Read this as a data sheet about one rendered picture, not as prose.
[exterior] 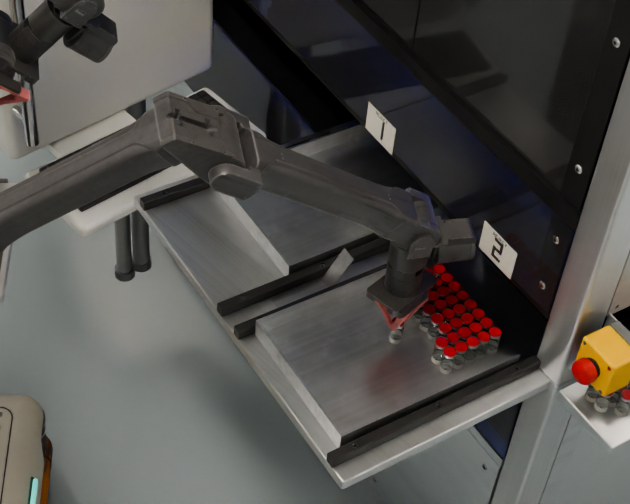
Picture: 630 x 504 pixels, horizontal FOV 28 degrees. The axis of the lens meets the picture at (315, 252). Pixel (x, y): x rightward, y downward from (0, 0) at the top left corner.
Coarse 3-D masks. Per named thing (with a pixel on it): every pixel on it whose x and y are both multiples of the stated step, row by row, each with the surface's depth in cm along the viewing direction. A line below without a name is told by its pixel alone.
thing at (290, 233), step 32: (352, 128) 238; (320, 160) 235; (352, 160) 236; (384, 160) 237; (256, 224) 217; (288, 224) 223; (320, 224) 223; (352, 224) 224; (288, 256) 217; (320, 256) 214
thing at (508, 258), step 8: (488, 224) 202; (488, 232) 203; (496, 232) 201; (480, 240) 206; (488, 240) 204; (504, 240) 200; (480, 248) 206; (488, 248) 204; (504, 248) 200; (488, 256) 205; (496, 256) 203; (504, 256) 201; (512, 256) 199; (496, 264) 204; (504, 264) 202; (512, 264) 200; (504, 272) 203; (512, 272) 201
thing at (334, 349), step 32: (352, 288) 210; (256, 320) 202; (288, 320) 206; (320, 320) 207; (352, 320) 208; (384, 320) 208; (288, 352) 202; (320, 352) 203; (352, 352) 203; (384, 352) 204; (416, 352) 204; (320, 384) 198; (352, 384) 198; (384, 384) 199; (416, 384) 199; (448, 384) 200; (320, 416) 192; (352, 416) 194; (384, 416) 190
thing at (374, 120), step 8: (368, 104) 222; (368, 112) 223; (376, 112) 221; (368, 120) 224; (376, 120) 222; (384, 120) 219; (368, 128) 225; (376, 128) 223; (384, 128) 220; (392, 128) 218; (376, 136) 224; (384, 136) 221; (392, 136) 219; (384, 144) 222; (392, 144) 220; (392, 152) 221
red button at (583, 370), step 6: (576, 360) 189; (582, 360) 188; (588, 360) 188; (576, 366) 188; (582, 366) 187; (588, 366) 187; (594, 366) 187; (576, 372) 188; (582, 372) 187; (588, 372) 187; (594, 372) 187; (576, 378) 189; (582, 378) 188; (588, 378) 187; (594, 378) 188; (582, 384) 189; (588, 384) 188
